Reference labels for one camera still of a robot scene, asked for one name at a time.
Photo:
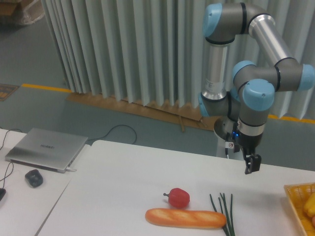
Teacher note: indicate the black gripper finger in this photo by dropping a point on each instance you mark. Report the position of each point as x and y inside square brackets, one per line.
[255, 161]
[247, 159]

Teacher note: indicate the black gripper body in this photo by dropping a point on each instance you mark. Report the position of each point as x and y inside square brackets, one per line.
[246, 143]

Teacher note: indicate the red pepper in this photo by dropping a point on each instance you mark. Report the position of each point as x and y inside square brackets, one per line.
[178, 198]

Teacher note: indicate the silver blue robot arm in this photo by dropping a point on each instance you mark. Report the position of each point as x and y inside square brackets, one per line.
[243, 111]

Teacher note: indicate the yellow pepper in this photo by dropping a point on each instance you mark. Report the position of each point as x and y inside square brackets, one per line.
[309, 206]

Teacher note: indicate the yellow wicker basket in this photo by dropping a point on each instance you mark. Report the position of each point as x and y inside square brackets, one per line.
[297, 195]

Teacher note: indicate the brown cardboard sheet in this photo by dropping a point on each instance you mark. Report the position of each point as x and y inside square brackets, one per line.
[185, 116]

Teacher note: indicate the green chives bunch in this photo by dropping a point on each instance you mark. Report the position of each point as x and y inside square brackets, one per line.
[227, 210]

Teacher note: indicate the baguette bread loaf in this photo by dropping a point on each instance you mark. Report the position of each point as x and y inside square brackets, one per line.
[191, 219]

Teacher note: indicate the grey pleated curtain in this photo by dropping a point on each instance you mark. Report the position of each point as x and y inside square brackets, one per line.
[154, 50]

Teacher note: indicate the silver Huawei laptop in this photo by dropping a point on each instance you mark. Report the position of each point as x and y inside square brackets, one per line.
[49, 150]

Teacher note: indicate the black computer mouse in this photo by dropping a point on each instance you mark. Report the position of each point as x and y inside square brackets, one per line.
[34, 178]

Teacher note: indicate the plastic wrapped cardboard box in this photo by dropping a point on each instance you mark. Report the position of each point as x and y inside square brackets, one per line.
[20, 12]

